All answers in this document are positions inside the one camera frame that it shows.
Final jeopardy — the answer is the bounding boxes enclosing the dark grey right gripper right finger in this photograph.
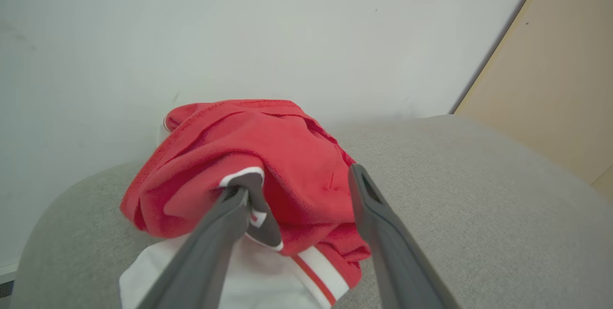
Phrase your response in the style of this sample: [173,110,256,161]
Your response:
[348,163,461,309]

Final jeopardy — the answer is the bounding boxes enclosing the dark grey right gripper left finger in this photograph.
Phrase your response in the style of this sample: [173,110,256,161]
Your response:
[136,186,250,309]

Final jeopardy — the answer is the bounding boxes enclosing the red and white garment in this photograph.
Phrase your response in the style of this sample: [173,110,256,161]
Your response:
[119,99,372,309]

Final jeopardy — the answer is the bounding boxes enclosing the light grey fabric sofa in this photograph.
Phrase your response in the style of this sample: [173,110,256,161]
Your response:
[10,114,613,309]

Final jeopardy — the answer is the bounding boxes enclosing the beige wooden panel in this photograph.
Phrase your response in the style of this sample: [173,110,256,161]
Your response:
[453,0,613,204]

